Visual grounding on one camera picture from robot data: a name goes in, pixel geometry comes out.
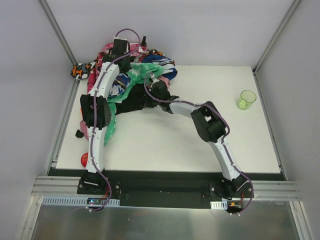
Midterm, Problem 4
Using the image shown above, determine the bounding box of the pink camouflage cloth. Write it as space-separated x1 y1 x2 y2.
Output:
79 42 176 141

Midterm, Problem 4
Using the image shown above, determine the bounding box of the black cloth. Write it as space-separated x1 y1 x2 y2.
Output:
74 83 181 140

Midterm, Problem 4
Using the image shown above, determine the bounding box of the green white cloth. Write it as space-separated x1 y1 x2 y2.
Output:
103 63 170 145

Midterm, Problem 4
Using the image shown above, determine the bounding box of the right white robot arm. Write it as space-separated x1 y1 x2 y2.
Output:
143 81 251 200

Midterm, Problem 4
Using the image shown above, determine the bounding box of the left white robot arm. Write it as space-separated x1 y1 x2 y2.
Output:
77 37 146 196

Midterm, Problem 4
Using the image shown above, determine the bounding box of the green transparent plastic cup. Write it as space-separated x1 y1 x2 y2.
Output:
237 90 257 110

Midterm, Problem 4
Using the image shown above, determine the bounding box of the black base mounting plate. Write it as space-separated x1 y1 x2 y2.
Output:
77 169 253 208

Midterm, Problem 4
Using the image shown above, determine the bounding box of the red ball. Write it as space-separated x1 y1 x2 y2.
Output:
80 152 88 168

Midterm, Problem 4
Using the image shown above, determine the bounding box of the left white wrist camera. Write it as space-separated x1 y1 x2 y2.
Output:
113 36 128 42

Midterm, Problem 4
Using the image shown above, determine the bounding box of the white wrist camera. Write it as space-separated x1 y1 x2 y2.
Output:
147 77 160 88
113 36 128 42

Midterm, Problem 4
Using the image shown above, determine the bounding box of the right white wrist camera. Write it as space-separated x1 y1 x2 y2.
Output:
147 77 160 88

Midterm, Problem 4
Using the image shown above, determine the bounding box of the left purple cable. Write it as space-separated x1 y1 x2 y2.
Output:
86 28 141 213

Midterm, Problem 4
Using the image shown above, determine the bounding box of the purple cable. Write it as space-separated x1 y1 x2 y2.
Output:
86 28 141 213
144 72 255 217

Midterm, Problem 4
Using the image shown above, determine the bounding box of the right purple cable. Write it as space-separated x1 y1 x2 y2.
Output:
144 72 255 217

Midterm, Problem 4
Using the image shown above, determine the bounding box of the left aluminium frame post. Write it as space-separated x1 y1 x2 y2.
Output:
38 0 83 73

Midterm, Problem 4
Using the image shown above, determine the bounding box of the aluminium frame post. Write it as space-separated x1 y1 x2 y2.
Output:
38 0 83 73
252 0 303 76

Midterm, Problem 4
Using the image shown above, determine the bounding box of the right aluminium frame post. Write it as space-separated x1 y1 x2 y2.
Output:
252 0 303 76

